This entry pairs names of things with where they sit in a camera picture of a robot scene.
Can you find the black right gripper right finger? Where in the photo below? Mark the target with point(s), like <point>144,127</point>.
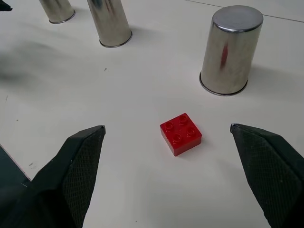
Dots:
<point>268,171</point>

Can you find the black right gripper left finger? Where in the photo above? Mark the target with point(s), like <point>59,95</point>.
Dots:
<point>71,175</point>

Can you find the red toy building brick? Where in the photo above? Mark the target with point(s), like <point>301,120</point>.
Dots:
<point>181,133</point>

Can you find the stainless steel cup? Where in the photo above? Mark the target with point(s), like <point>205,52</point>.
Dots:
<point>229,51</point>
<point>58,10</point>
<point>110,22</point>

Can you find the black left gripper tip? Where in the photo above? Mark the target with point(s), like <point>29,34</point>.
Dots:
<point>4,6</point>

